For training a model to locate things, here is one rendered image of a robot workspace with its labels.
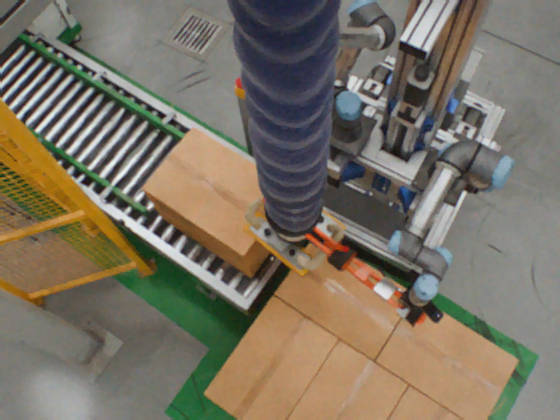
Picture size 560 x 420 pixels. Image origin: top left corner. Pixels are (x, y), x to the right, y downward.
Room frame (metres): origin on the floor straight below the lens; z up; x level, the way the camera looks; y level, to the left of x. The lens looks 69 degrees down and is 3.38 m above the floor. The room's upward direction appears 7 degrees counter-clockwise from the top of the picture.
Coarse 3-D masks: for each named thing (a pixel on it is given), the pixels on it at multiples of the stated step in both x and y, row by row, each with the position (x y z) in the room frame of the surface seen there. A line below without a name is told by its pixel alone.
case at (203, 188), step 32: (192, 128) 1.43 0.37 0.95; (192, 160) 1.26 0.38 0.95; (224, 160) 1.24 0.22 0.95; (160, 192) 1.11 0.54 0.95; (192, 192) 1.09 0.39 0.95; (224, 192) 1.07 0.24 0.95; (256, 192) 1.05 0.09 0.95; (192, 224) 0.95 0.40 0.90; (224, 224) 0.91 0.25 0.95; (224, 256) 0.85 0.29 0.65; (256, 256) 0.80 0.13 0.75
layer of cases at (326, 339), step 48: (288, 288) 0.68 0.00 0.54; (336, 288) 0.65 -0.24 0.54; (288, 336) 0.44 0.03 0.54; (336, 336) 0.41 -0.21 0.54; (384, 336) 0.37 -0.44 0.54; (432, 336) 0.34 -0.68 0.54; (480, 336) 0.31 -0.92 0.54; (240, 384) 0.23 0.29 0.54; (288, 384) 0.21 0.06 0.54; (336, 384) 0.18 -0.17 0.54; (384, 384) 0.14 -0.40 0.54; (432, 384) 0.11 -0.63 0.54; (480, 384) 0.08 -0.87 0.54
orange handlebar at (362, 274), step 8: (264, 200) 0.90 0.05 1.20; (320, 232) 0.73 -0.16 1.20; (312, 240) 0.70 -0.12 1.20; (328, 240) 0.70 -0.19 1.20; (320, 248) 0.67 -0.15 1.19; (328, 248) 0.66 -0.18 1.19; (360, 264) 0.58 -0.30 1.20; (352, 272) 0.55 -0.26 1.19; (360, 272) 0.55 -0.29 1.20; (368, 272) 0.54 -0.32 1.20; (360, 280) 0.52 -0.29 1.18; (368, 280) 0.51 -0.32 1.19; (376, 280) 0.51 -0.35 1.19; (400, 296) 0.43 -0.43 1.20; (392, 304) 0.41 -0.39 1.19; (424, 320) 0.33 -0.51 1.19
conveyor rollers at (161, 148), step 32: (32, 64) 2.30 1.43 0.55; (32, 96) 2.06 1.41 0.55; (64, 96) 2.02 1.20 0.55; (128, 128) 1.74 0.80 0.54; (64, 160) 1.58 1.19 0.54; (96, 160) 1.55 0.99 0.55; (128, 160) 1.52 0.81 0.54; (128, 192) 1.33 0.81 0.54; (160, 224) 1.11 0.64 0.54; (192, 256) 0.91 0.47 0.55
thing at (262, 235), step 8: (256, 216) 0.88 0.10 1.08; (248, 224) 0.85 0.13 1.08; (264, 224) 0.84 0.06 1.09; (248, 232) 0.81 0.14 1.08; (256, 232) 0.81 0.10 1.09; (264, 232) 0.80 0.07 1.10; (272, 232) 0.80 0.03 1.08; (256, 240) 0.78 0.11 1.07; (264, 240) 0.77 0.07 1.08; (272, 248) 0.73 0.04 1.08; (288, 248) 0.72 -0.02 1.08; (296, 248) 0.71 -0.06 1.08; (280, 256) 0.69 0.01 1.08; (288, 256) 0.68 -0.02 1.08; (296, 256) 0.68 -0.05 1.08; (312, 256) 0.67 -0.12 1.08; (288, 264) 0.65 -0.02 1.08; (296, 264) 0.65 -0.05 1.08; (296, 272) 0.62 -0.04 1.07; (304, 272) 0.61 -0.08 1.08
